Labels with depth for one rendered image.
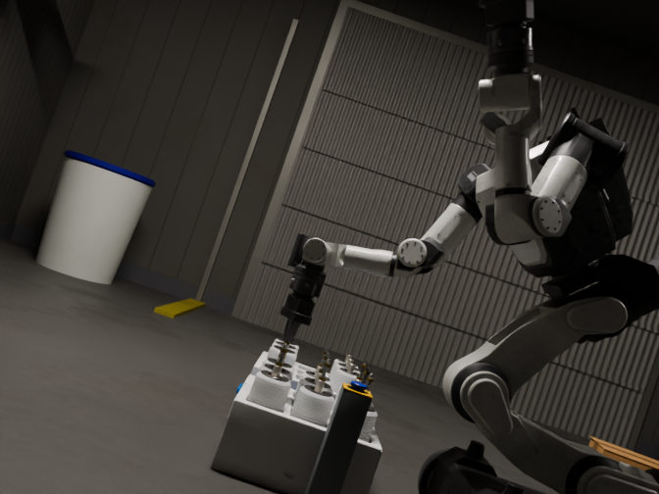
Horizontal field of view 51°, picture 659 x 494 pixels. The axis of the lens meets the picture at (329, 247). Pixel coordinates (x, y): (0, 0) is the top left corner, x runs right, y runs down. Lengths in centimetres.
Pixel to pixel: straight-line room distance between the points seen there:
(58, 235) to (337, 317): 200
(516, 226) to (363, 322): 378
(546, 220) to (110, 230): 349
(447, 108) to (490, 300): 146
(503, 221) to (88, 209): 342
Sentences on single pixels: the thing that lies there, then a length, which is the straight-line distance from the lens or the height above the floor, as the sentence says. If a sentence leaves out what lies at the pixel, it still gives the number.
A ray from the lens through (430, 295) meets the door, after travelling 512.
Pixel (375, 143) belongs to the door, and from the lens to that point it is 514.
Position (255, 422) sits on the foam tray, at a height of 14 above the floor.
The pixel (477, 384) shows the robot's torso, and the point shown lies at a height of 42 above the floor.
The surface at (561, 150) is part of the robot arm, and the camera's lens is 151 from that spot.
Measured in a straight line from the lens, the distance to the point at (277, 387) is 177.
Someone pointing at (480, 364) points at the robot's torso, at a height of 46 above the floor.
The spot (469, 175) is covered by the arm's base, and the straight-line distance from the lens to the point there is 193.
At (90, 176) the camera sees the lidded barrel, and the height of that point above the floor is 62.
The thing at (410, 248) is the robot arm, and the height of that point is 68.
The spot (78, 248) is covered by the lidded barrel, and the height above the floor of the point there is 18.
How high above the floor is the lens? 56
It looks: 2 degrees up
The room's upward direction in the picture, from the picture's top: 19 degrees clockwise
